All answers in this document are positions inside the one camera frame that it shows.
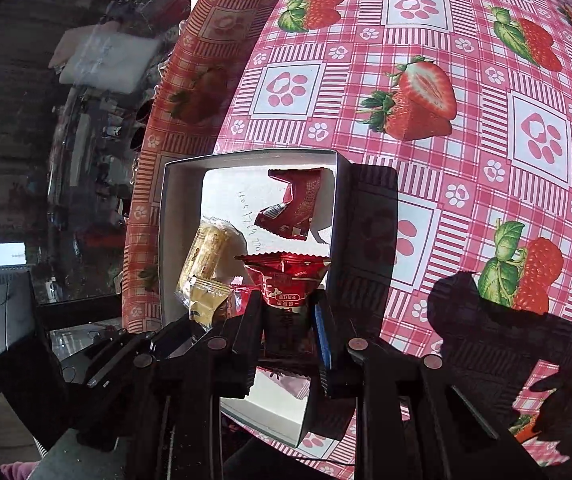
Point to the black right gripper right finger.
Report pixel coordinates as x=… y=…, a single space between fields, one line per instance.
x=412 y=420

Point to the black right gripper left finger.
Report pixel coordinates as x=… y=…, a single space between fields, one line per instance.
x=192 y=377

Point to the red candy snack packet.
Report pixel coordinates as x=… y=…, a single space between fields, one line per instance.
x=285 y=279

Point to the small red snack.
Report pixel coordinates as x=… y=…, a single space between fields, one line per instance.
x=291 y=218

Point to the gold brown snack packet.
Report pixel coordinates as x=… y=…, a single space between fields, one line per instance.
x=208 y=301

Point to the long red snack packet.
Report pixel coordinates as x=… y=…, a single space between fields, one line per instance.
x=238 y=299

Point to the yellow snack packet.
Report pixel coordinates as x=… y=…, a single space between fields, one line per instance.
x=215 y=245

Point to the white cardboard box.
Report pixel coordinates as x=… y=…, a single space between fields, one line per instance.
x=234 y=187

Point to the pink strawberry checkered tablecloth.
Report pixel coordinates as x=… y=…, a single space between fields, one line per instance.
x=460 y=114

